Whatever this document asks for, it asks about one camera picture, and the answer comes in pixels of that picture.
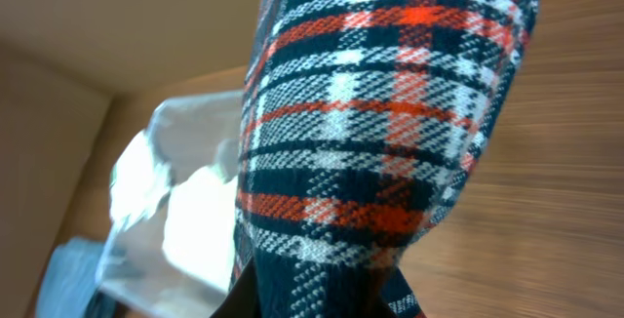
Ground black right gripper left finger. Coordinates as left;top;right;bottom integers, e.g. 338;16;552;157
211;258;261;318

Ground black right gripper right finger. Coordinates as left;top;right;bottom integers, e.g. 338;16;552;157
381;268;426;318

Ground blue jeans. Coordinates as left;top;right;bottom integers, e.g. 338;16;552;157
35;237;103;318

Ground plaid shirt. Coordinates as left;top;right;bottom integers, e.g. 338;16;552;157
232;0;540;318

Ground cream cloth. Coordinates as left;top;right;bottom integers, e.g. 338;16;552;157
109;131;238;293

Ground clear plastic storage bin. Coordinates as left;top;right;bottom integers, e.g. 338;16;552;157
96;91;242;318

